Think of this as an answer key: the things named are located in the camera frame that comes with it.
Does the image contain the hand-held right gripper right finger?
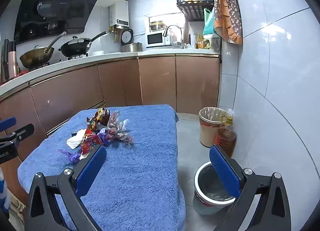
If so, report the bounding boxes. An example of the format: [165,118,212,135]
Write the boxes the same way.
[209,144,292,231]

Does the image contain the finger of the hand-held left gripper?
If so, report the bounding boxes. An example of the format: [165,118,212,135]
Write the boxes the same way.
[0,124,35,145]
[0,117,17,132]

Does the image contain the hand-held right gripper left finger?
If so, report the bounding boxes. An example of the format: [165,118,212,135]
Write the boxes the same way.
[25,144,108,231]

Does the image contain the white trash bin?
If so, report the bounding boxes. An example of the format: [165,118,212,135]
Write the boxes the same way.
[193,161,237,216]

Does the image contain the purple candy wrapper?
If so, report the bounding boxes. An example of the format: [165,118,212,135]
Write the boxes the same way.
[58,149,82,165]
[97,131,113,145]

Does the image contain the red snack wrapper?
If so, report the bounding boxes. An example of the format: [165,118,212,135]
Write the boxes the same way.
[81,129,103,155]

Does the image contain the white tissue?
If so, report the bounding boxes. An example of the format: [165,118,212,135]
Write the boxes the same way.
[66,129,87,150]

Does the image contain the clear red-print plastic wrapper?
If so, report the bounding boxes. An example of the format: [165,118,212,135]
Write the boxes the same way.
[112,131,135,146]

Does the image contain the brown snack wrapper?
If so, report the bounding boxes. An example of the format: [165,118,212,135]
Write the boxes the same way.
[93,108,111,132]

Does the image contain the beige trash bin with liner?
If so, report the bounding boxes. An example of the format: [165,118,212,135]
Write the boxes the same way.
[199,107,229,148]

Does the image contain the cooking oil bottle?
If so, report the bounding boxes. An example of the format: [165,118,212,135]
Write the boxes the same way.
[215,113,237,158]

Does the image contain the blue fluffy towel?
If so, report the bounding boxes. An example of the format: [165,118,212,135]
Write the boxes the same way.
[17,104,187,231]

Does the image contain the pink knife block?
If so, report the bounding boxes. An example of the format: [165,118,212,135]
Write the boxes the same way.
[0,38,20,84]

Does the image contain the brass wok with lid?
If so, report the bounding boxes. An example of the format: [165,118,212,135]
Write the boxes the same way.
[19,31,67,70]

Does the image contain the gas stove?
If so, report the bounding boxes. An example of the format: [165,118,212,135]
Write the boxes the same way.
[32,55,88,69]

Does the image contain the black wok with lid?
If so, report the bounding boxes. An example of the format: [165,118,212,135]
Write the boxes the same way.
[58,31,108,57]

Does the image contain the copper lower cabinets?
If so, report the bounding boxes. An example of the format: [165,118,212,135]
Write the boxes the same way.
[0,55,223,158]

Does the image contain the black range hood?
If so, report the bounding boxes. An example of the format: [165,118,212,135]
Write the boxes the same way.
[14,0,105,45]

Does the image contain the condiment bottles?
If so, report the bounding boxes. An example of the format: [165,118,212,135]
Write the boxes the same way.
[194,33,213,49]

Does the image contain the rice cooker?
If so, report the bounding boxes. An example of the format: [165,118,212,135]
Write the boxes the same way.
[120,28,143,53]

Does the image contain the white microwave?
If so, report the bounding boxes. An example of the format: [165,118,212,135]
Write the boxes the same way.
[146,32,167,48]

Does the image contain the green plastic bag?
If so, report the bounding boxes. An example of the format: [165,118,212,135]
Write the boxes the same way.
[202,8,218,36]

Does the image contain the metal faucet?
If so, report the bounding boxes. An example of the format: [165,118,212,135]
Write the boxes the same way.
[163,25,183,47]

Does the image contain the white water heater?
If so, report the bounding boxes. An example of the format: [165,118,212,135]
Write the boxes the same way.
[109,1,130,28]

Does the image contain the orange floral apron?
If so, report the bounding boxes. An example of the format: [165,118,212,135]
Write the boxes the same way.
[212,0,243,45]

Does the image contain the glass bowls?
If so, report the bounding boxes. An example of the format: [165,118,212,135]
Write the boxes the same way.
[149,20,167,32]

